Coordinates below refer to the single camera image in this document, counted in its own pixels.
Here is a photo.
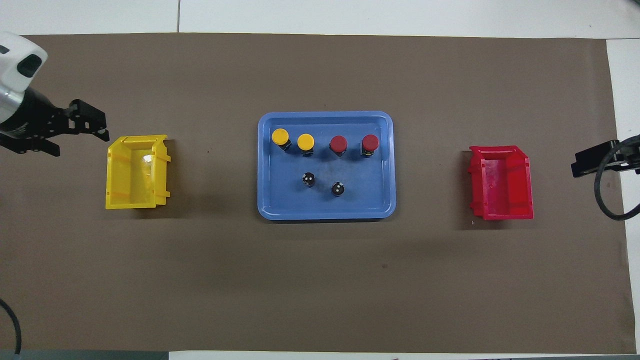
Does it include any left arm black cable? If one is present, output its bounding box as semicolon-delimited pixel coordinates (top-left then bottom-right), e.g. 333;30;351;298
0;298;23;355

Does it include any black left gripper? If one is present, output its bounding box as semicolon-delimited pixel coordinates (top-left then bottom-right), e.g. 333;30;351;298
0;89;110;158

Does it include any red plastic bin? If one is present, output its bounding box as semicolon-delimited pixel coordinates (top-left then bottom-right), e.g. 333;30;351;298
468;145;534;221

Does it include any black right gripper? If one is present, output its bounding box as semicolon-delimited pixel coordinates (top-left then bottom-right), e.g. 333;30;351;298
571;135;640;178

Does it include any yellow plastic bin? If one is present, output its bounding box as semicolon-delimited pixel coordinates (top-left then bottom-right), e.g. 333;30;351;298
105;134;172;210

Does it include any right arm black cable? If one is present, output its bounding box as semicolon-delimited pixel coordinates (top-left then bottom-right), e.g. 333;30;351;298
594;135;640;221

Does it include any blue plastic tray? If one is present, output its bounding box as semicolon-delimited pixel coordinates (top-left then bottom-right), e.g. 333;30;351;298
257;111;397;222

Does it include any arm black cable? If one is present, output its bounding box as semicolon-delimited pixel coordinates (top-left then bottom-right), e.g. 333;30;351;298
594;135;640;221
0;298;23;355

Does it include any brown paper table mat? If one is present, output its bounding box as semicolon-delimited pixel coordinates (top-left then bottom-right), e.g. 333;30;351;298
0;33;630;353

